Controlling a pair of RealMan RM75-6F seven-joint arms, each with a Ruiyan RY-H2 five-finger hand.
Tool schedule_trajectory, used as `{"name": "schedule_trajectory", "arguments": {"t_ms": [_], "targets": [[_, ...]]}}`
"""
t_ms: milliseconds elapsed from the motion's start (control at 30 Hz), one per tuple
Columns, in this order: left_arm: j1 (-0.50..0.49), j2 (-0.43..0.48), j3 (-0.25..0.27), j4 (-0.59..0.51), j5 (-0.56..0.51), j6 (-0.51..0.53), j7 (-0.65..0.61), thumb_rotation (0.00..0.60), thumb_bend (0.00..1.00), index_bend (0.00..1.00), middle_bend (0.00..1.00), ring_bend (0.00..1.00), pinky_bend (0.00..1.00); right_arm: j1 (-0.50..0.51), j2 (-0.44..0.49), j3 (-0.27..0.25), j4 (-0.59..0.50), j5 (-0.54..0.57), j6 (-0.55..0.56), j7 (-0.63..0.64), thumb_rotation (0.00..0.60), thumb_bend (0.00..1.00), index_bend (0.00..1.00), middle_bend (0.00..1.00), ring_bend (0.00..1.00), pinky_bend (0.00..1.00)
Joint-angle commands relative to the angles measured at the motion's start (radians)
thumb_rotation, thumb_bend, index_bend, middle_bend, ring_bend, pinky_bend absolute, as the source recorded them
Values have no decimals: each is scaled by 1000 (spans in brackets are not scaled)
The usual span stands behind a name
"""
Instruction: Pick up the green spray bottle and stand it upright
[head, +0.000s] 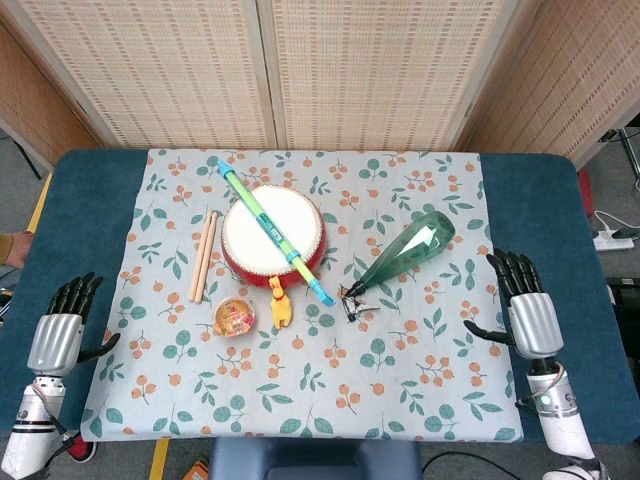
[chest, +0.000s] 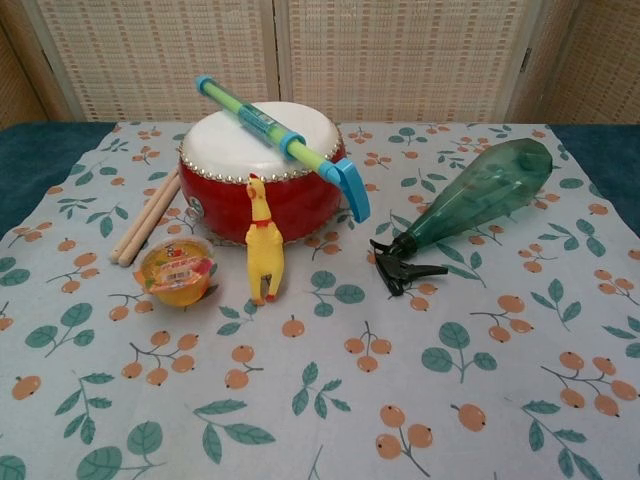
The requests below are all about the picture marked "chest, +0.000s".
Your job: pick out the red toy drum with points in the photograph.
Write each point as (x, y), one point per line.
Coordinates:
(300, 200)

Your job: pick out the yellow rubber chicken toy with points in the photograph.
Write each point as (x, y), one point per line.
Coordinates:
(265, 250)

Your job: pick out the blue green water squirter tube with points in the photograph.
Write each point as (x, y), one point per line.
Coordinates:
(260, 120)

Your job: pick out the orange fruit jelly cup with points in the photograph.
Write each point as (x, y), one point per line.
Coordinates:
(175, 285)

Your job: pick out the floral print tablecloth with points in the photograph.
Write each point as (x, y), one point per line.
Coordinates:
(350, 400)

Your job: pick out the wooden drumstick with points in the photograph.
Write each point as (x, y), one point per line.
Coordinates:
(142, 215)
(150, 227)

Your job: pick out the woven folding screen panel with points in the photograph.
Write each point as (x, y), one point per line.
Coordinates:
(400, 55)
(160, 55)
(590, 60)
(15, 75)

